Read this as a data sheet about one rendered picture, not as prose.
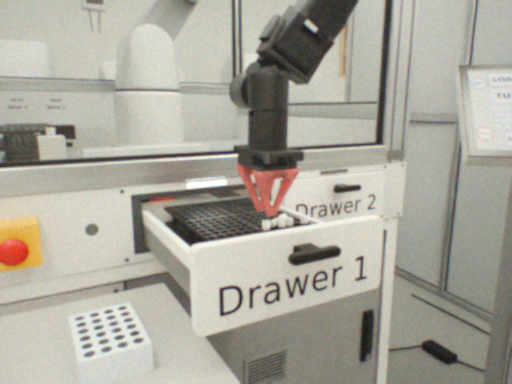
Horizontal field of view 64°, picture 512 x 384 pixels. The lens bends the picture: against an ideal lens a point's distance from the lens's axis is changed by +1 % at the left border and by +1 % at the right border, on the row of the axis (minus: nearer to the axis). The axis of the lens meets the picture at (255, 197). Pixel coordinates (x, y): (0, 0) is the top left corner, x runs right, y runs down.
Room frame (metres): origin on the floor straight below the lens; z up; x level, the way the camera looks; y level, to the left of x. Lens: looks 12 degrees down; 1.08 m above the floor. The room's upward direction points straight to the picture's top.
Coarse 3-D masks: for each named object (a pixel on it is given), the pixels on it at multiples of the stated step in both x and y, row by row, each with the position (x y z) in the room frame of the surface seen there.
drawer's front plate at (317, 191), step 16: (336, 176) 0.92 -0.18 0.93; (352, 176) 0.93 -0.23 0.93; (368, 176) 0.96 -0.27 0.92; (384, 176) 0.98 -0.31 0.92; (288, 192) 0.85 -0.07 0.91; (304, 192) 0.87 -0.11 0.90; (320, 192) 0.89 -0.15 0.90; (352, 192) 0.93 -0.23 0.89; (368, 192) 0.96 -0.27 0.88; (304, 208) 0.87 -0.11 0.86; (320, 208) 0.89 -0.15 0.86; (352, 208) 0.94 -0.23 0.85
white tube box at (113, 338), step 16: (128, 304) 0.55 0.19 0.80; (80, 320) 0.51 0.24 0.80; (96, 320) 0.51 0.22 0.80; (112, 320) 0.51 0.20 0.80; (128, 320) 0.51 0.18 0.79; (80, 336) 0.47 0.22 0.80; (96, 336) 0.47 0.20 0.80; (112, 336) 0.47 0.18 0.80; (128, 336) 0.47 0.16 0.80; (144, 336) 0.47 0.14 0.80; (80, 352) 0.43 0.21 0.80; (96, 352) 0.43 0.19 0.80; (112, 352) 0.43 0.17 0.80; (128, 352) 0.44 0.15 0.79; (144, 352) 0.45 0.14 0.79; (80, 368) 0.41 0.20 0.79; (96, 368) 0.42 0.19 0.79; (112, 368) 0.43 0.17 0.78; (128, 368) 0.44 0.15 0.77; (144, 368) 0.45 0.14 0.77
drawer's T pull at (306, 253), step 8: (296, 248) 0.48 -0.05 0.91; (304, 248) 0.48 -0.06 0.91; (312, 248) 0.48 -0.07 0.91; (320, 248) 0.48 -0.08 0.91; (328, 248) 0.48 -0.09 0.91; (336, 248) 0.48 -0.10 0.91; (296, 256) 0.45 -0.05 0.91; (304, 256) 0.46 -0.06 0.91; (312, 256) 0.46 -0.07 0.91; (320, 256) 0.47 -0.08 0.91; (328, 256) 0.47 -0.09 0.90; (336, 256) 0.48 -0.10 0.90; (296, 264) 0.45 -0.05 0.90
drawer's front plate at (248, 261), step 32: (320, 224) 0.53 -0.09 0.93; (352, 224) 0.54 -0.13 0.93; (192, 256) 0.43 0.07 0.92; (224, 256) 0.45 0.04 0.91; (256, 256) 0.47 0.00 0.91; (288, 256) 0.49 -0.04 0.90; (352, 256) 0.54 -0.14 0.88; (192, 288) 0.44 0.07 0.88; (352, 288) 0.54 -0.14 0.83; (192, 320) 0.44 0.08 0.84; (224, 320) 0.44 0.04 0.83; (256, 320) 0.47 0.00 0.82
